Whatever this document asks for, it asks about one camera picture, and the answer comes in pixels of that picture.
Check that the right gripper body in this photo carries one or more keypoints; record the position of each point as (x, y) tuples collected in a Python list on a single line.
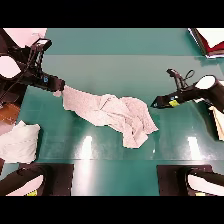
[(166, 101)]

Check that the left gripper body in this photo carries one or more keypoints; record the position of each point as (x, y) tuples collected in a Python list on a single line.
[(51, 82)]

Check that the pale pink shirt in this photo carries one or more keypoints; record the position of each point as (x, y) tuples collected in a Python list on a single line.
[(113, 111)]

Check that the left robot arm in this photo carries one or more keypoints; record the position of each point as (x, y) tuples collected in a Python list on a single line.
[(20, 71)]

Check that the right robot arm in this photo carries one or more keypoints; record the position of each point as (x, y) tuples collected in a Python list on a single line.
[(208, 88)]

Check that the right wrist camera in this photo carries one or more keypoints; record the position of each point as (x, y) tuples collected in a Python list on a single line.
[(178, 78)]

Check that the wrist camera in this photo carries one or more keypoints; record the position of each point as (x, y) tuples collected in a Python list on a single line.
[(178, 78), (41, 45)]

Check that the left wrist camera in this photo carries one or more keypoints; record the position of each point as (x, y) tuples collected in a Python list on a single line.
[(41, 45)]

